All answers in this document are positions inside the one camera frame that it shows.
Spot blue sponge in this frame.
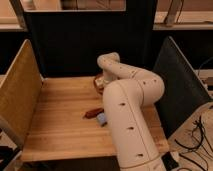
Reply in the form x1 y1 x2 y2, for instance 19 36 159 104
97 113 107 126

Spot black back panel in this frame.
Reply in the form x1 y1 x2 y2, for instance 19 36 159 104
24 0 157 77

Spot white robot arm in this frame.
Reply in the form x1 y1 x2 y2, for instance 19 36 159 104
97 52 166 171

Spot black floor cables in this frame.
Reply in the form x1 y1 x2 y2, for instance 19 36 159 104
173 56 213 171

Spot wooden left side panel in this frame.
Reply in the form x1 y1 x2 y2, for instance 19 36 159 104
0 39 42 148

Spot dark red chip bag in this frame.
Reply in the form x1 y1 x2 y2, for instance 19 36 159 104
84 108 104 119

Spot dark right side panel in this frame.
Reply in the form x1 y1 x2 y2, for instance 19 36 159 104
153 36 213 138

